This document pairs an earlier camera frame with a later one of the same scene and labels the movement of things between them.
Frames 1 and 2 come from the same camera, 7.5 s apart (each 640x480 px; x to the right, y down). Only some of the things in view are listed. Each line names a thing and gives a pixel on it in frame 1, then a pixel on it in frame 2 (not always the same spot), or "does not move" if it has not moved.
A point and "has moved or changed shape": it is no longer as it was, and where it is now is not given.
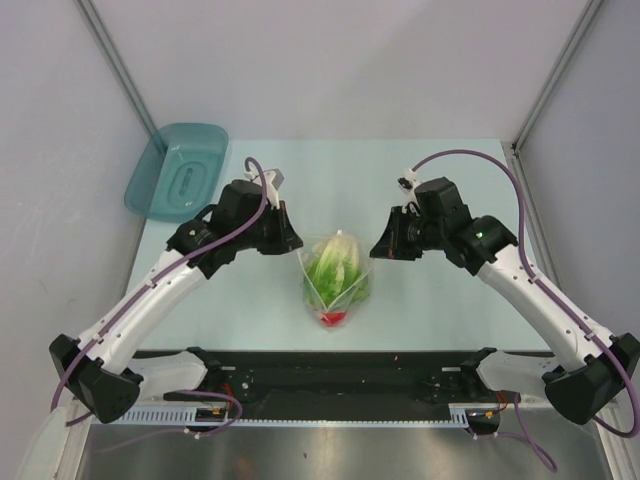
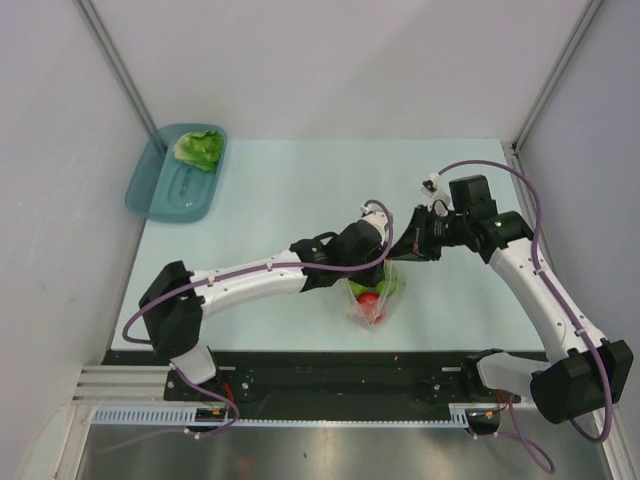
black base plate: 344,383 does not move
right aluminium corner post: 557,73 does not move
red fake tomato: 333,318 to 371,306
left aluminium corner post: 89,12 does not move
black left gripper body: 266,232 to 367,275
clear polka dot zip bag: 337,273 has moved or changed shape
